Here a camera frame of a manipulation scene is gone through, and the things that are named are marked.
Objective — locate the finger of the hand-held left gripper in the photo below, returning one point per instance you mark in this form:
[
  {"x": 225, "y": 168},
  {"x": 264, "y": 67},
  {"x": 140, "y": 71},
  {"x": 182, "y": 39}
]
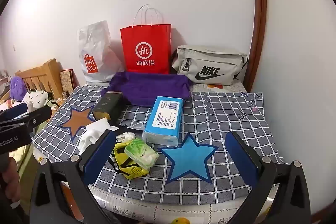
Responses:
[
  {"x": 35, "y": 116},
  {"x": 15, "y": 110}
]

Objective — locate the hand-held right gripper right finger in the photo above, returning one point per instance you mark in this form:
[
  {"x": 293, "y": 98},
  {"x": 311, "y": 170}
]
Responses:
[{"x": 241, "y": 158}]

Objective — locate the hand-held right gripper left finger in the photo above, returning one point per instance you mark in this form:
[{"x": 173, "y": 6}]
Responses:
[{"x": 97, "y": 158}]

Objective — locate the yellow black pouch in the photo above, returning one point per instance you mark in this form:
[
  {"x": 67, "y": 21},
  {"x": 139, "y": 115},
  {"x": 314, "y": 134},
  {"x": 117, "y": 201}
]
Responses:
[{"x": 126, "y": 169}]

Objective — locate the green tissue packet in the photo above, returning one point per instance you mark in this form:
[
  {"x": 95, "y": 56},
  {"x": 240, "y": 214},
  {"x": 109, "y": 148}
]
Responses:
[{"x": 141, "y": 154}]

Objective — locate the purple towel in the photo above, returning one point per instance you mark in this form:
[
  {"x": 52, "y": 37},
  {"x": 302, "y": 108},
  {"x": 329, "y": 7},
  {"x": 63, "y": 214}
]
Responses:
[{"x": 149, "y": 87}]

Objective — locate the person's left hand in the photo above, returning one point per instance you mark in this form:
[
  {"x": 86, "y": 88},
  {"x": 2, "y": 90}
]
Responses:
[{"x": 11, "y": 179}]

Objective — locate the purple plush toy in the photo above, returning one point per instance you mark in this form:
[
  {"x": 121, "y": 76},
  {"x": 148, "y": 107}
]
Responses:
[{"x": 17, "y": 86}]

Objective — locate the wooden headboard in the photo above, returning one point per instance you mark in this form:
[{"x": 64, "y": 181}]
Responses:
[{"x": 50, "y": 71}]

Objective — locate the patterned hardcover book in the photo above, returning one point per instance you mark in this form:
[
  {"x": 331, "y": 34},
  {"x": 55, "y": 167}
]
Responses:
[{"x": 67, "y": 81}]

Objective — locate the grey checked blanket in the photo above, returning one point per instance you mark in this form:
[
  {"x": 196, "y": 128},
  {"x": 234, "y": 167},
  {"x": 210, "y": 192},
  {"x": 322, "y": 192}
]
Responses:
[{"x": 223, "y": 113}]

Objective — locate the dark green tin box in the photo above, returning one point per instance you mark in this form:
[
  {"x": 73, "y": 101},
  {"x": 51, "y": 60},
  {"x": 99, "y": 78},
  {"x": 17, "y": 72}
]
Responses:
[{"x": 107, "y": 106}]

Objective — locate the blue tissue pack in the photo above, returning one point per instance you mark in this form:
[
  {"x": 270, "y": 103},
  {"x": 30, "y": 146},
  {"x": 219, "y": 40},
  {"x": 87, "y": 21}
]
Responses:
[{"x": 162, "y": 124}]

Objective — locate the white plastic shopping bag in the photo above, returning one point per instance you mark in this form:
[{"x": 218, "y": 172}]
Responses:
[{"x": 94, "y": 43}]

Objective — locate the grey waist bag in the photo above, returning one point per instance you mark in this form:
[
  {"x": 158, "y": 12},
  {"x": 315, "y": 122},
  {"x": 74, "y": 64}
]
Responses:
[{"x": 210, "y": 58}]

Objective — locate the red paper bag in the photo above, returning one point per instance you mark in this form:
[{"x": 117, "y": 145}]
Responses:
[{"x": 147, "y": 40}]

